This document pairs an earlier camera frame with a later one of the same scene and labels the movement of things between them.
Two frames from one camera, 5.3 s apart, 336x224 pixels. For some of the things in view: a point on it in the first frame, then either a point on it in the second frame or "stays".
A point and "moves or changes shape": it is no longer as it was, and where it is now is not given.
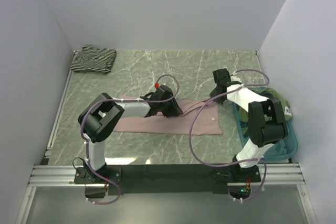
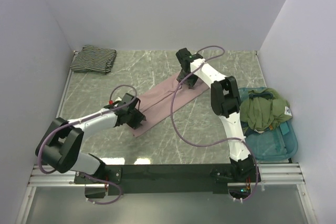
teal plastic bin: [284, 149] stays
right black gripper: [213, 93] → [191, 82]
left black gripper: [174, 109] → [136, 123]
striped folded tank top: [94, 59] stays
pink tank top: [207, 121] moves or changes shape
